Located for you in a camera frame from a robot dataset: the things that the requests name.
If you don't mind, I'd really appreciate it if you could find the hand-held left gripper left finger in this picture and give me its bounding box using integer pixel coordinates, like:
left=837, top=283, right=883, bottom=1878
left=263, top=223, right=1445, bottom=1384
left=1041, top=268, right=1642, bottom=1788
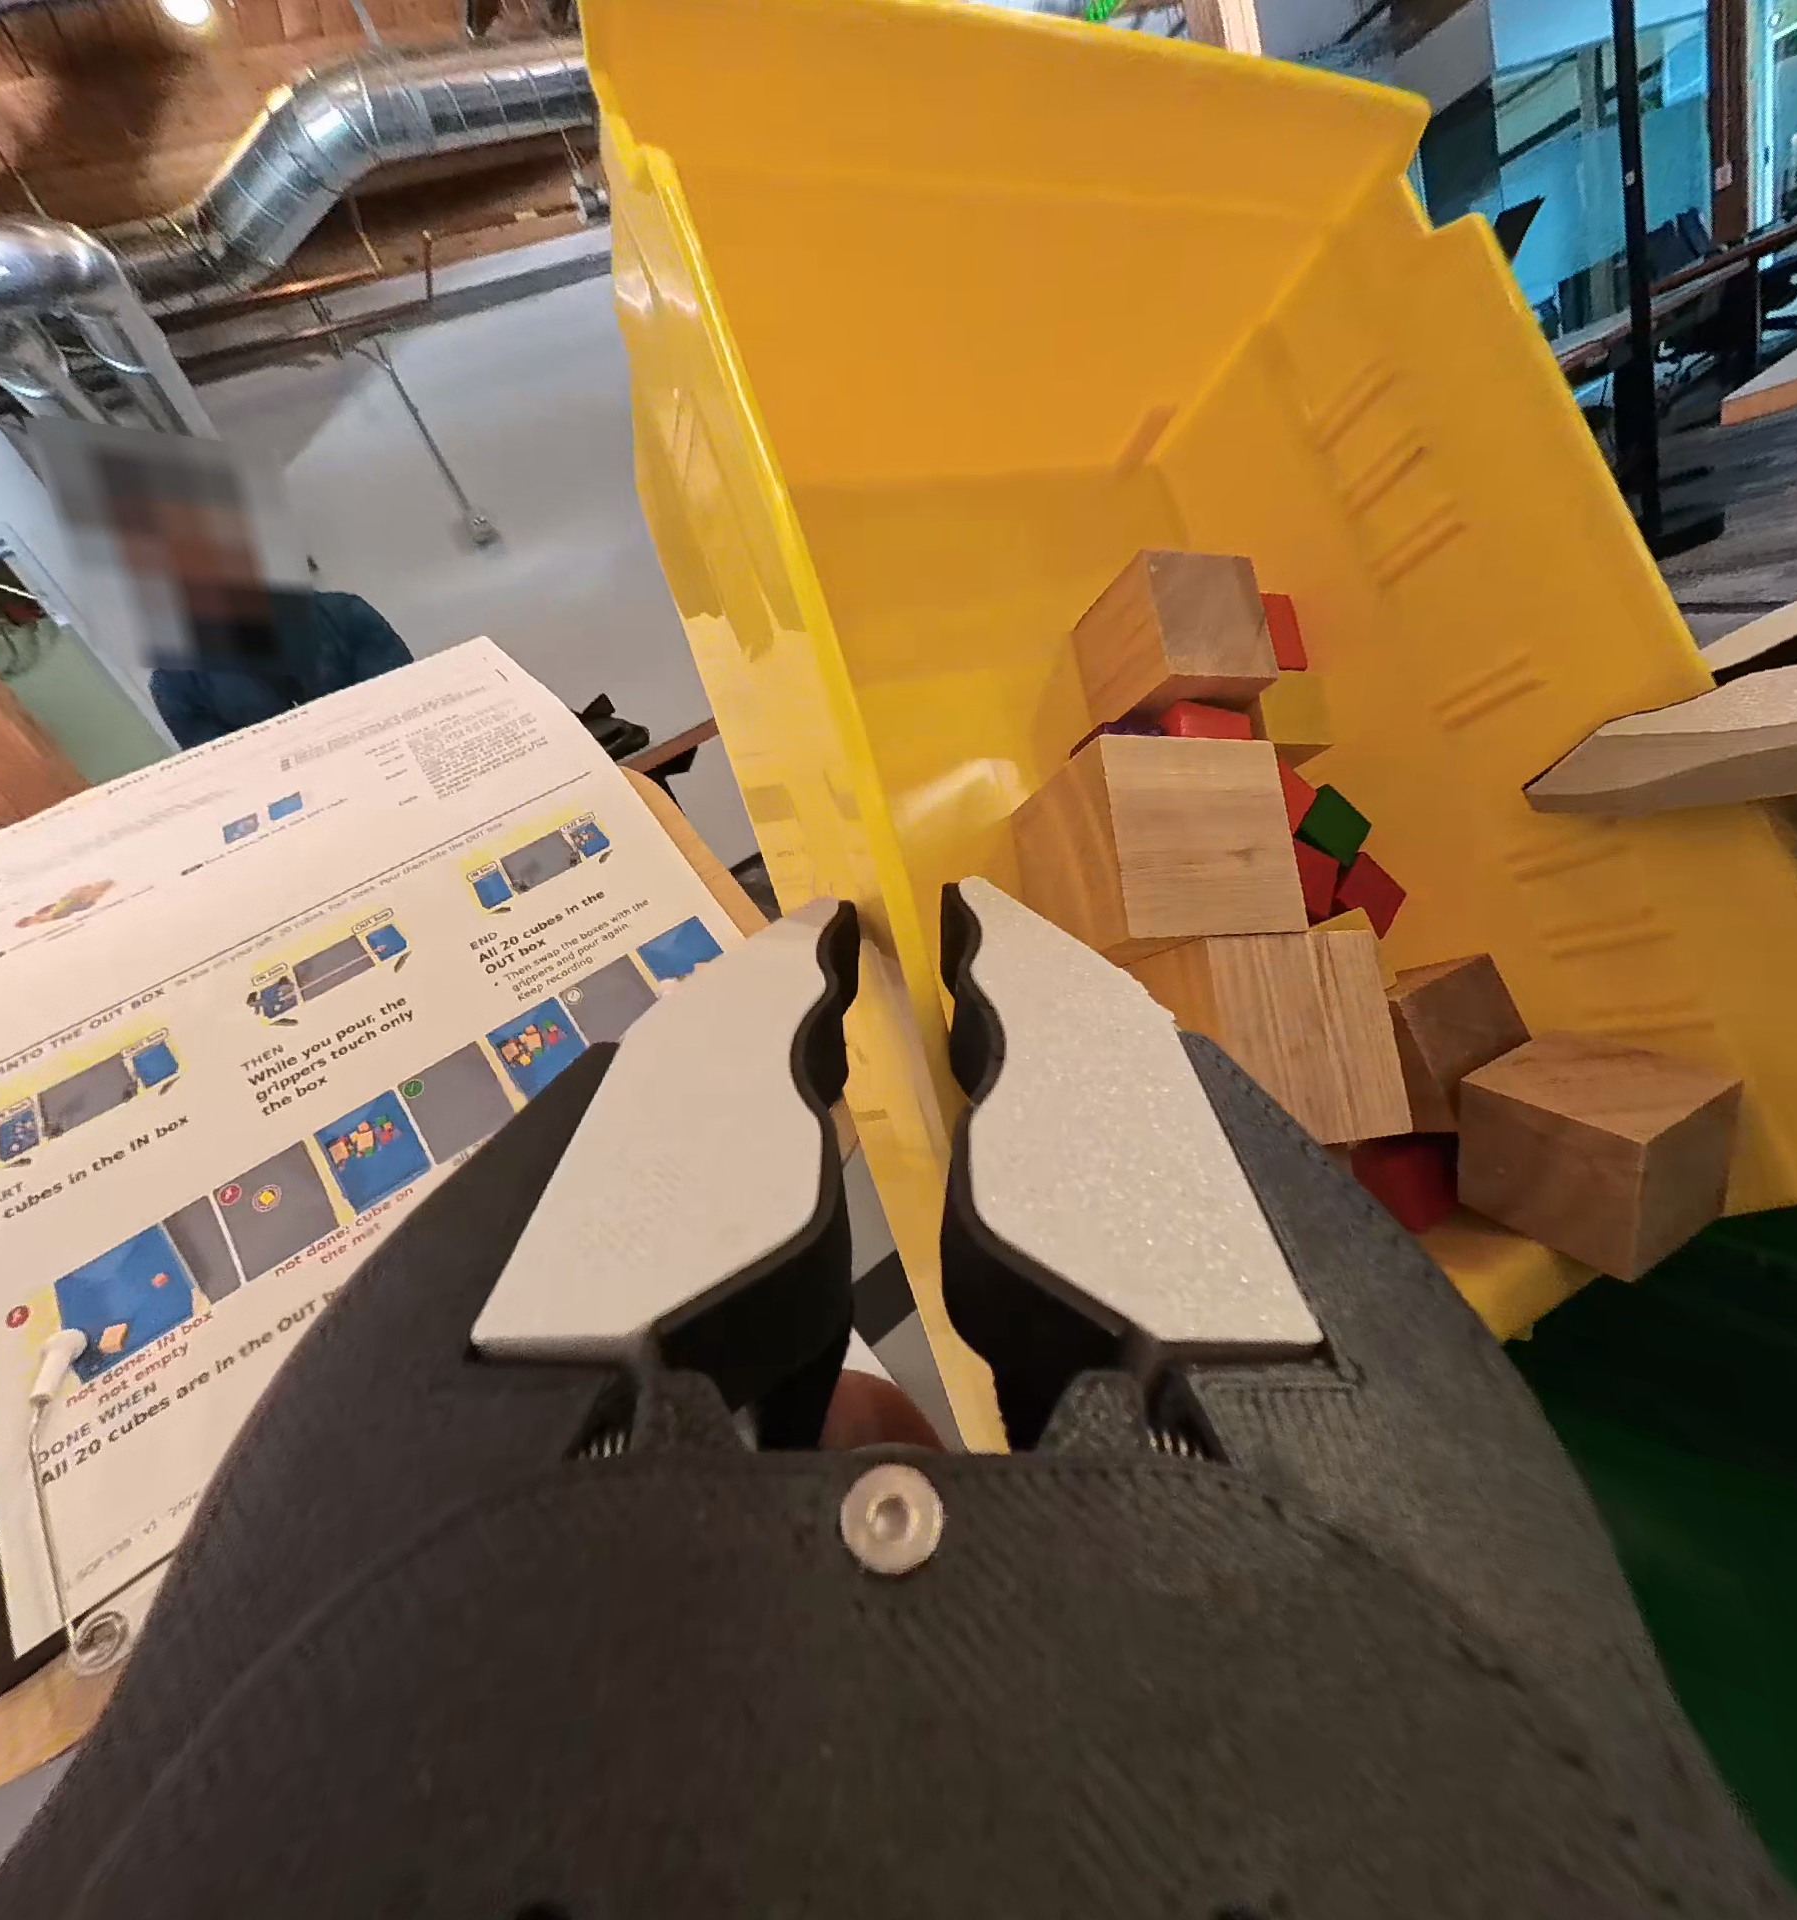
left=471, top=900, right=861, bottom=1450

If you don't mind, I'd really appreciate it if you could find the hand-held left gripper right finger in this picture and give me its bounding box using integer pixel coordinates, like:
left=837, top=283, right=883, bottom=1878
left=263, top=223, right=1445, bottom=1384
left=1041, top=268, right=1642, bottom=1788
left=940, top=876, right=1323, bottom=1453

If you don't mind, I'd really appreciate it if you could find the pile of wooden cubes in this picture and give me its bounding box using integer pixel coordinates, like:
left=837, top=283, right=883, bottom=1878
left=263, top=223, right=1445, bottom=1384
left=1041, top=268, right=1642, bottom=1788
left=1010, top=546, right=1745, bottom=1284

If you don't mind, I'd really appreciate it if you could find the green plastic box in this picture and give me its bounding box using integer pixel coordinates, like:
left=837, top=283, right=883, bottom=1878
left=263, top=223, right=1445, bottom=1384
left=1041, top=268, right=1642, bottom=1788
left=1505, top=1198, right=1797, bottom=1920

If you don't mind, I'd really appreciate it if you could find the yellow plastic box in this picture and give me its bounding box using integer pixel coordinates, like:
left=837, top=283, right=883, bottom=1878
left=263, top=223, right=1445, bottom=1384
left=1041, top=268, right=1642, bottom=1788
left=575, top=0, right=1797, bottom=1459

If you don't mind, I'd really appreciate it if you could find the long wooden office desk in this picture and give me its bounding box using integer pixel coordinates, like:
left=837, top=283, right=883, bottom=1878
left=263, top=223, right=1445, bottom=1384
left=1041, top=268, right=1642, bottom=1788
left=1549, top=204, right=1797, bottom=391

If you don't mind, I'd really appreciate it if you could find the black support pole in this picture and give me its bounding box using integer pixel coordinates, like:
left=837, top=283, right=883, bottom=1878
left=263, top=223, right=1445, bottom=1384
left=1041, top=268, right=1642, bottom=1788
left=1607, top=0, right=1731, bottom=548

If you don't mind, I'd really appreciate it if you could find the printed instruction sheet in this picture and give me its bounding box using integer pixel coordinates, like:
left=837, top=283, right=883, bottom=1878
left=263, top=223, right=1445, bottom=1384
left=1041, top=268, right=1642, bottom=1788
left=0, top=639, right=769, bottom=1658

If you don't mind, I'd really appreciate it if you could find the grey wall conduit pipe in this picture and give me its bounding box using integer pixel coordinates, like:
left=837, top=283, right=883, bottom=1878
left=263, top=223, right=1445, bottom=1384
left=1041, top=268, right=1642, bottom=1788
left=365, top=336, right=506, bottom=548

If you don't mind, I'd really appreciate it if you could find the spiral silver ventilation duct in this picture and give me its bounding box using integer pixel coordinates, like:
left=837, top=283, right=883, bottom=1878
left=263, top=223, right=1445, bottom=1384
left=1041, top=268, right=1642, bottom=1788
left=193, top=44, right=609, bottom=287

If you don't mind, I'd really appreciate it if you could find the smooth silver ventilation duct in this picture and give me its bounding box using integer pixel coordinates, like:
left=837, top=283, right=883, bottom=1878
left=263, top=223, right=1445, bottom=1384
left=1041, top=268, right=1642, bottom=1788
left=0, top=217, right=217, bottom=439

